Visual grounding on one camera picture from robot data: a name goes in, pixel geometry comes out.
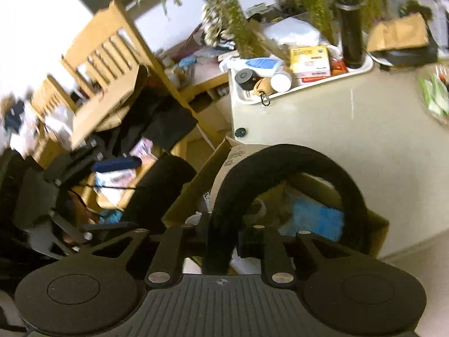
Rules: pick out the white tray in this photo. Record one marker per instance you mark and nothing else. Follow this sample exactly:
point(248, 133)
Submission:
point(245, 99)

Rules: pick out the black round soft hat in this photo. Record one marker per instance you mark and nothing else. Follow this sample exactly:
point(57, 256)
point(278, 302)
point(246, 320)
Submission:
point(301, 154)

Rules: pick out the brown cardboard box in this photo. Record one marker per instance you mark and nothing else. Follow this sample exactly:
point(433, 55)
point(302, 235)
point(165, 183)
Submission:
point(196, 189)

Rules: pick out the small black round speaker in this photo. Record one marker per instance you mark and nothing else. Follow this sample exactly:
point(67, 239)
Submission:
point(244, 77)

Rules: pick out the blue packet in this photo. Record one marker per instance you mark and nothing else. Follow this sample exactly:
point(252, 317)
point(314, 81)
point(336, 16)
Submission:
point(315, 219)

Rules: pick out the wooden slatted chair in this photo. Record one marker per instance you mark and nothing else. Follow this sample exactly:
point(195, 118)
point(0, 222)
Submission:
point(105, 63)

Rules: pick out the yellow medicine box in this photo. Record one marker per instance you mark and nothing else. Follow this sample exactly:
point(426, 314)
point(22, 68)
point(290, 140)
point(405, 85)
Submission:
point(310, 63)

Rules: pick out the white round jar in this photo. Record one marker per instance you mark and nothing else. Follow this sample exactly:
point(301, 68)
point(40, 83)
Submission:
point(280, 82)

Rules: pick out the wide green wet wipe pack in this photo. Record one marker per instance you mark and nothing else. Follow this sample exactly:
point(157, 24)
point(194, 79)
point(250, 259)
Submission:
point(442, 91)

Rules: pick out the round woven plate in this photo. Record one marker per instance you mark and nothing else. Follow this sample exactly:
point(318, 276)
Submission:
point(438, 117)

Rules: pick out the pink printed bag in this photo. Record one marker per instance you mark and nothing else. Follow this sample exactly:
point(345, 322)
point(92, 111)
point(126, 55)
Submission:
point(142, 149)

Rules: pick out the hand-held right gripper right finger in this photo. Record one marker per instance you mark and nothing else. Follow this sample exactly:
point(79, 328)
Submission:
point(270, 252)

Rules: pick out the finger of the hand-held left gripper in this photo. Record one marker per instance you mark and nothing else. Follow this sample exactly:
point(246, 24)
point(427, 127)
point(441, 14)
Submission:
point(115, 164)
point(112, 226)

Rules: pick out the dark green round lid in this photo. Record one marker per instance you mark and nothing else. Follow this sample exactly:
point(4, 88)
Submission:
point(241, 132)

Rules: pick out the dried flower bunch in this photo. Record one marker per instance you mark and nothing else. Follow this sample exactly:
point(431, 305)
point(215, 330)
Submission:
point(214, 24)

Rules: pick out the white plastic bag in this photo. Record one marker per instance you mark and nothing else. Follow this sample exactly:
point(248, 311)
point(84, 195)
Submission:
point(294, 33)

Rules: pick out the wooden side shelf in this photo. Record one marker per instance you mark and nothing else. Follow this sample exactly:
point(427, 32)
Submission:
point(207, 80)

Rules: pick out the black cloth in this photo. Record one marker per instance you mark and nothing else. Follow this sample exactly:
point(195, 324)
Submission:
point(165, 119)

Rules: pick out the red packet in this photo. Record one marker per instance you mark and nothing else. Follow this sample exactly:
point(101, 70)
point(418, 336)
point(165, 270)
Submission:
point(338, 66)

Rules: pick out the narrow green wet wipe pack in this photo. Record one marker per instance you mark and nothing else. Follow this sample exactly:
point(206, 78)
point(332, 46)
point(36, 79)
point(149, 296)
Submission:
point(428, 93)

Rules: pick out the dark flat container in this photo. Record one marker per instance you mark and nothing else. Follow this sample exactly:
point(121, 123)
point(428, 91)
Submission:
point(407, 56)

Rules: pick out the brown paper bag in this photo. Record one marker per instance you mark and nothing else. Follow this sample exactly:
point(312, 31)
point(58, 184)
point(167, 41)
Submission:
point(400, 33)

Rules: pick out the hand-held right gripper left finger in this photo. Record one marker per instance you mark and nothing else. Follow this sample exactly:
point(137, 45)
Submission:
point(175, 249)

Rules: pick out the white and blue tube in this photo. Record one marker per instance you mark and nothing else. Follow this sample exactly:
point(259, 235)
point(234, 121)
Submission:
point(259, 65)

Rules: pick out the black thermos bottle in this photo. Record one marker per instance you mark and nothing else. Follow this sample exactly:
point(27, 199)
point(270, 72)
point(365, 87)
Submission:
point(350, 31)

